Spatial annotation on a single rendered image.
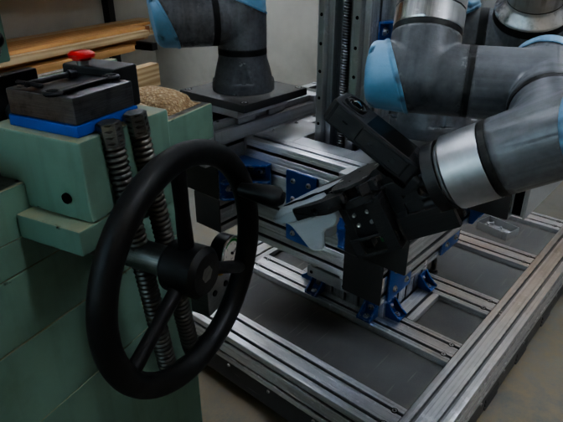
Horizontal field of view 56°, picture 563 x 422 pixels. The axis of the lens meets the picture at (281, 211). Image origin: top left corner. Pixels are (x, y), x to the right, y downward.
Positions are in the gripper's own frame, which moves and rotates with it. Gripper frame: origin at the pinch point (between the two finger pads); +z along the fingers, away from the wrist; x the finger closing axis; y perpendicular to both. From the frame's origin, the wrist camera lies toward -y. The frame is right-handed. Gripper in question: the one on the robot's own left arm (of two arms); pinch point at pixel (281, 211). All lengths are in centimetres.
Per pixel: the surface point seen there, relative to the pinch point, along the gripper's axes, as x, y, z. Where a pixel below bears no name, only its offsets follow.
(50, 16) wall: 210, -128, 247
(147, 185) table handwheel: -16.6, -10.3, 0.1
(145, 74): 23.6, -26.4, 30.0
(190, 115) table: 15.2, -15.8, 18.2
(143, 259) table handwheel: -12.2, -2.8, 11.2
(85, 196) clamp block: -15.6, -12.0, 9.9
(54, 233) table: -17.6, -10.1, 15.0
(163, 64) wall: 314, -83, 266
